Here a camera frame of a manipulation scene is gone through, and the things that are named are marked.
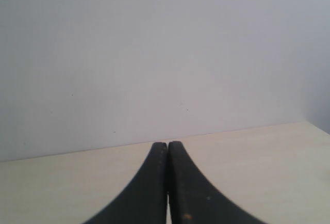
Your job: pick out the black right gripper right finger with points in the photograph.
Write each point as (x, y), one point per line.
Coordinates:
(192, 198)

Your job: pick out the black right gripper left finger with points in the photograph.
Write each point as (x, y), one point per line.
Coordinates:
(145, 198)

